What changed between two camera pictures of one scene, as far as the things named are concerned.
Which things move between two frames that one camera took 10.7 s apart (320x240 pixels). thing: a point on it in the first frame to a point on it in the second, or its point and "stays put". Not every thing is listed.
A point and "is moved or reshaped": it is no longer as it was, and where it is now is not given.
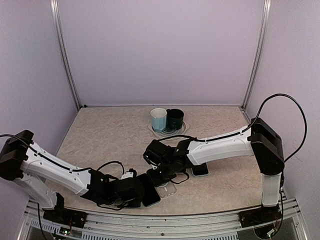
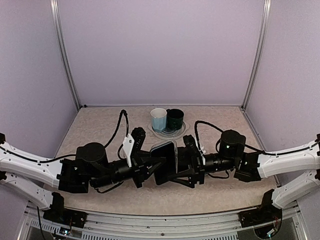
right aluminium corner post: (264, 30) stays put
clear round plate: (169, 133) stays put
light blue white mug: (158, 119) stays put
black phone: (151, 196) is moved or reshaped
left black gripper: (135, 203) to (141, 169)
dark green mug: (175, 119) stays put
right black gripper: (157, 182) to (199, 169)
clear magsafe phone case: (166, 189) is moved or reshaped
